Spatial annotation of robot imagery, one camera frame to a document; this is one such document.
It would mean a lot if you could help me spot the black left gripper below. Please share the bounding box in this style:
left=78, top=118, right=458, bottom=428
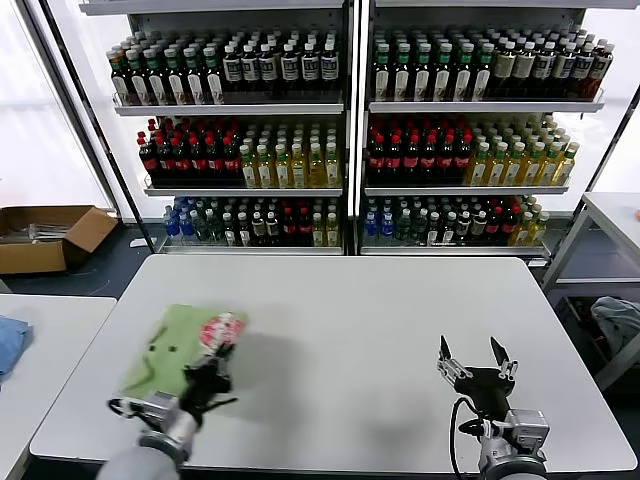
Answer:
left=179, top=342, right=240, bottom=427

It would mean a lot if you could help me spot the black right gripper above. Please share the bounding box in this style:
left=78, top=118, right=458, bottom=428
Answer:
left=436, top=334, right=519, bottom=418

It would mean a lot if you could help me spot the green polo shirt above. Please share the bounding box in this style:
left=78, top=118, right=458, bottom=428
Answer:
left=119, top=303, right=251, bottom=401

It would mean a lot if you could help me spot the white shelf board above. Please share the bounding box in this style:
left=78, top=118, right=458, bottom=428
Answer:
left=79, top=0, right=347, bottom=16
left=143, top=174, right=345, bottom=197
left=367, top=89, right=607, bottom=114
left=363, top=174, right=572, bottom=196
left=359, top=234, right=551, bottom=257
left=155, top=234, right=345, bottom=256
left=373, top=0, right=640, bottom=10
left=112, top=92, right=346, bottom=118

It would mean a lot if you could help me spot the cola bottle red cap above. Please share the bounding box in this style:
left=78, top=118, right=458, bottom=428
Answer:
left=385, top=131, right=405, bottom=182
left=172, top=137, right=191, bottom=184
left=455, top=131, right=474, bottom=182
left=368, top=131, right=387, bottom=182
left=486, top=204, right=503, bottom=245
left=222, top=137, right=241, bottom=184
left=206, top=135, right=225, bottom=184
left=189, top=137, right=208, bottom=184
left=155, top=135, right=175, bottom=184
left=501, top=204, right=518, bottom=245
left=283, top=202, right=299, bottom=246
left=438, top=131, right=457, bottom=182
left=138, top=130, right=160, bottom=182
left=297, top=202, right=312, bottom=246
left=420, top=131, right=439, bottom=182
left=403, top=131, right=422, bottom=182

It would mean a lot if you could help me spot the grey crumpled cloth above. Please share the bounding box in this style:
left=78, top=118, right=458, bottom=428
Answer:
left=590, top=295, right=640, bottom=356

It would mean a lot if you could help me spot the white shelving unit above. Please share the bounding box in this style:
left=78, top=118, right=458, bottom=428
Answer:
left=358, top=0, right=640, bottom=259
left=79, top=0, right=359, bottom=257

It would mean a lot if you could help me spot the blue folded cloth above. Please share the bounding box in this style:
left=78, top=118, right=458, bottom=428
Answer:
left=0, top=314, right=34, bottom=381

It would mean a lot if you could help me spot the grey metal table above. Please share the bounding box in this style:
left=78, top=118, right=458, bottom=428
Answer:
left=540, top=192, right=640, bottom=394

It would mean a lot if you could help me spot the brown cardboard box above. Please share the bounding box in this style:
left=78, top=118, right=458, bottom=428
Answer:
left=0, top=204, right=120, bottom=276

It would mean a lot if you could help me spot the metal rods bundle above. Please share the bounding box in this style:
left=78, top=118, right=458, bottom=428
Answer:
left=0, top=222, right=71, bottom=245

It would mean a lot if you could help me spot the dark bottle green cap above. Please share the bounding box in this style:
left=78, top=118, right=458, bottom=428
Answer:
left=182, top=47, right=206, bottom=106
left=433, top=42, right=454, bottom=101
left=143, top=47, right=169, bottom=106
left=393, top=42, right=412, bottom=101
left=373, top=42, right=392, bottom=101
left=473, top=42, right=494, bottom=101
left=453, top=42, right=474, bottom=101
left=109, top=47, right=132, bottom=105
left=125, top=48, right=150, bottom=106
left=413, top=42, right=433, bottom=101
left=164, top=47, right=187, bottom=106
left=202, top=46, right=225, bottom=105

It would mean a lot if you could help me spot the dark bottle white label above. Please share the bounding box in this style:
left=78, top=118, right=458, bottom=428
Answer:
left=550, top=40, right=577, bottom=99
left=240, top=43, right=261, bottom=92
left=320, top=41, right=340, bottom=92
left=222, top=43, right=243, bottom=92
left=280, top=42, right=301, bottom=92
left=300, top=42, right=321, bottom=92
left=531, top=40, right=557, bottom=99
left=569, top=41, right=597, bottom=99
left=259, top=42, right=280, bottom=92

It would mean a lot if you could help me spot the dark bottle cream label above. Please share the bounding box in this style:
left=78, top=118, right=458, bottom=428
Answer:
left=512, top=40, right=537, bottom=99
left=492, top=40, right=517, bottom=99

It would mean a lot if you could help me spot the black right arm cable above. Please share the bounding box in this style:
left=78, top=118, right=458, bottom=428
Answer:
left=449, top=397, right=489, bottom=480

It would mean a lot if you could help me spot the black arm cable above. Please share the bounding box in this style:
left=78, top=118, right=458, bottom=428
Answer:
left=449, top=397, right=489, bottom=480
left=108, top=397, right=150, bottom=421

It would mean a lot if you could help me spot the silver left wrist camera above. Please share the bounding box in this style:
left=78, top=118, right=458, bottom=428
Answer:
left=142, top=391, right=184, bottom=431

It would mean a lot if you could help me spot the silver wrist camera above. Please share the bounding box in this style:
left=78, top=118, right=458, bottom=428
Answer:
left=142, top=391, right=184, bottom=431
left=504, top=408, right=550, bottom=454

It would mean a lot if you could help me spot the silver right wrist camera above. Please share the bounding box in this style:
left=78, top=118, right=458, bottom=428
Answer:
left=504, top=408, right=550, bottom=454

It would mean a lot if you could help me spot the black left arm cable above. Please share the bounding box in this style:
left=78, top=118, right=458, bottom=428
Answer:
left=108, top=397, right=150, bottom=421

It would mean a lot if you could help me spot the black slanted frame bar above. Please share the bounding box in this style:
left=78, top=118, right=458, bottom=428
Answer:
left=592, top=92, right=640, bottom=196
left=37, top=0, right=157, bottom=254

